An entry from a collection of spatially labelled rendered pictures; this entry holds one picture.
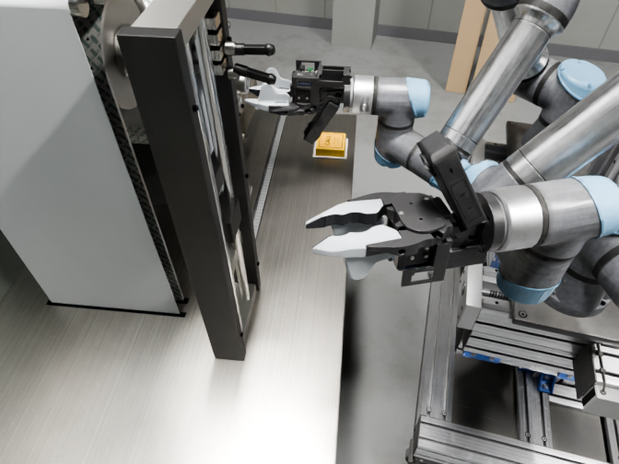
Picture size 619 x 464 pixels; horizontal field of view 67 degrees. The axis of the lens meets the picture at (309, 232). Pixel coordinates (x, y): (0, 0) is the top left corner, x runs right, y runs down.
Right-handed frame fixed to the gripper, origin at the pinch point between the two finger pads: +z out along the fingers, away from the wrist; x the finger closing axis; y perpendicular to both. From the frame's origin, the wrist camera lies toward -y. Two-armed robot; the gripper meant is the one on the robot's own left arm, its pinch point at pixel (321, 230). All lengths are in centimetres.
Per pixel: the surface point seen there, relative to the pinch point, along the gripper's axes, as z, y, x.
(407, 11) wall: -130, 62, 314
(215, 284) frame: 13.1, 12.1, 6.5
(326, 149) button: -13, 24, 59
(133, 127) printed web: 23.8, 1.5, 34.1
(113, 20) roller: 19.9, -17.3, 22.5
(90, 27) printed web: 21.6, -17.9, 18.2
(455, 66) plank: -135, 76, 236
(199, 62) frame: 10.5, -14.9, 12.8
